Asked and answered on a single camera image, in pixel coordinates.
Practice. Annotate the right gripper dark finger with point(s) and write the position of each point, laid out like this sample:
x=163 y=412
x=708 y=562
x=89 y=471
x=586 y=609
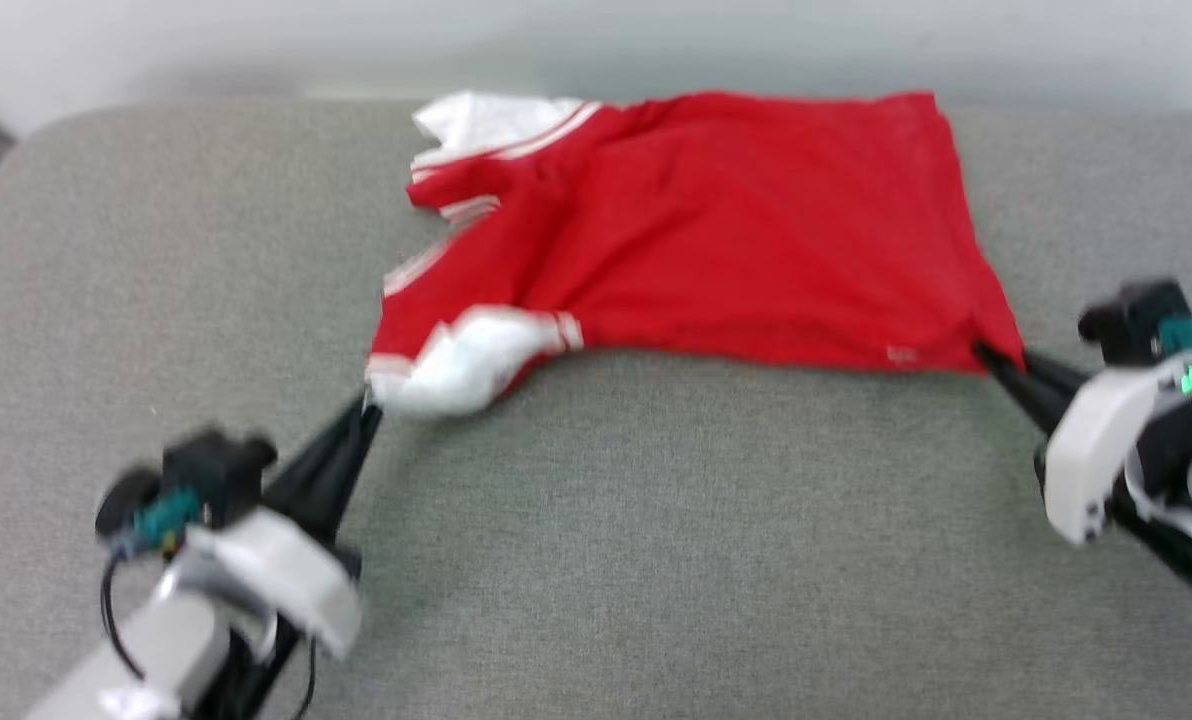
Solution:
x=1021 y=390
x=1056 y=372

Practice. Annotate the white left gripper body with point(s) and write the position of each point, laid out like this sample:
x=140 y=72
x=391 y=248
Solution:
x=286 y=580

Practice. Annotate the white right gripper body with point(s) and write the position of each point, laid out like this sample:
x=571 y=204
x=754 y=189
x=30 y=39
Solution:
x=1091 y=450

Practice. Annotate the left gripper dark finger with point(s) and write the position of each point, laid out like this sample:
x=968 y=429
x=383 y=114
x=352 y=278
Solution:
x=348 y=480
x=316 y=468

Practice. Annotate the red and white garment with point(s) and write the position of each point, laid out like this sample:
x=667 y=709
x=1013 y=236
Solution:
x=736 y=220

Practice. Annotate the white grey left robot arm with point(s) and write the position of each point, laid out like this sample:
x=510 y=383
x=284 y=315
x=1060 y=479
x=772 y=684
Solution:
x=146 y=650

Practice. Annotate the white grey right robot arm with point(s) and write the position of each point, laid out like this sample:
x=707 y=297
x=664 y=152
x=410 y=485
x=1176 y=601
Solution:
x=1181 y=500

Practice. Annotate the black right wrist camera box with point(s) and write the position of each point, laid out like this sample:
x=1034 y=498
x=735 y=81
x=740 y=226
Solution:
x=1141 y=315

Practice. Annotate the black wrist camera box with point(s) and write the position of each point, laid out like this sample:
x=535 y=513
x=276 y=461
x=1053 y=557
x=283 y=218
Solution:
x=196 y=475
x=1141 y=315

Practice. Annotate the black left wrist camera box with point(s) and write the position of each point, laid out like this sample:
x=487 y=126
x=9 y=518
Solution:
x=196 y=475

